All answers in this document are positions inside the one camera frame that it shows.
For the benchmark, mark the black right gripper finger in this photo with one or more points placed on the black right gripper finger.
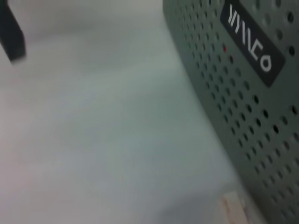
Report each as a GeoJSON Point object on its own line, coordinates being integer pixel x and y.
{"type": "Point", "coordinates": [12, 35]}

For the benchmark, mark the grey-green perforated storage bin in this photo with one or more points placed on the grey-green perforated storage bin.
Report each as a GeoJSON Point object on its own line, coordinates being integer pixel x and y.
{"type": "Point", "coordinates": [245, 116]}

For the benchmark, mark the white building brick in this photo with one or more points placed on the white building brick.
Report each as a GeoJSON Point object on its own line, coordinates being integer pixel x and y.
{"type": "Point", "coordinates": [233, 208]}

